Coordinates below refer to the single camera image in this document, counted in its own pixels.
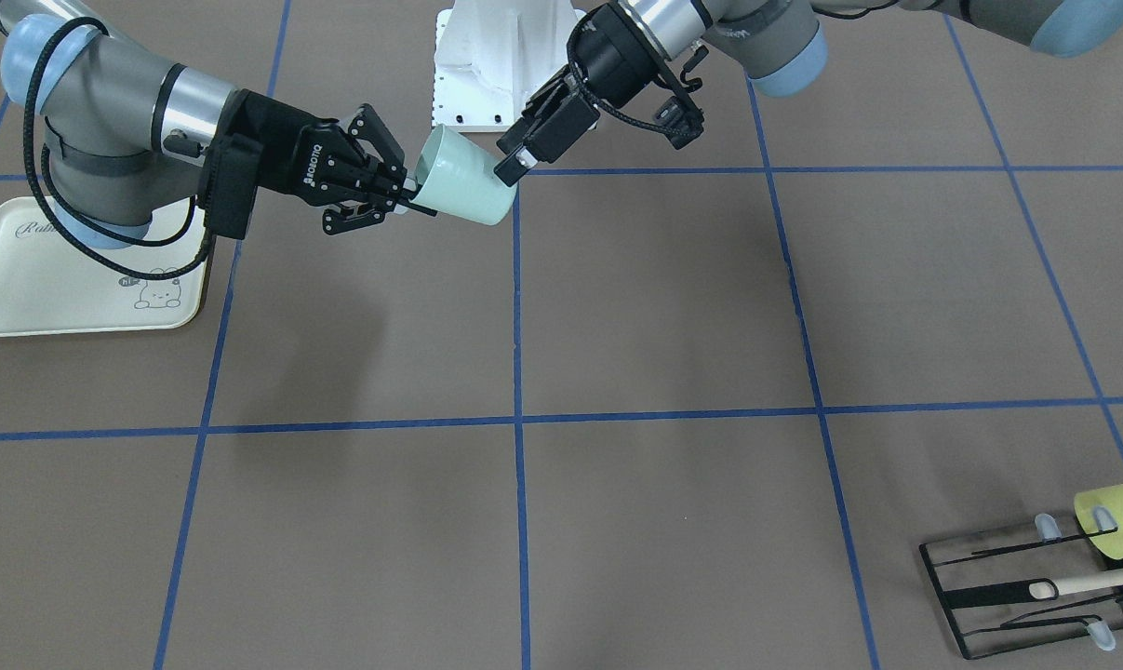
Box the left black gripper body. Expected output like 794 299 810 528
566 4 673 109

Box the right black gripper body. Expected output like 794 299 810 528
236 90 385 206

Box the pale green plastic cup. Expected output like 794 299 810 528
411 126 517 226

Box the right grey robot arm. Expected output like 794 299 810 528
0 1 421 248

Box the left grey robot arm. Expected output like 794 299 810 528
493 1 1123 186

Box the cream rabbit serving tray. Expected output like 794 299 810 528
0 196 208 338

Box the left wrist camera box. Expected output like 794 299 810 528
524 93 600 164

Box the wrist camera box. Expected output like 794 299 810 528
524 93 600 164
198 134 262 240

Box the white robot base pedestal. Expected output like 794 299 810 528
431 1 583 134

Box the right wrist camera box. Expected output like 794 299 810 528
198 134 262 240

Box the black wire cup rack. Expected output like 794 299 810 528
917 513 1123 661

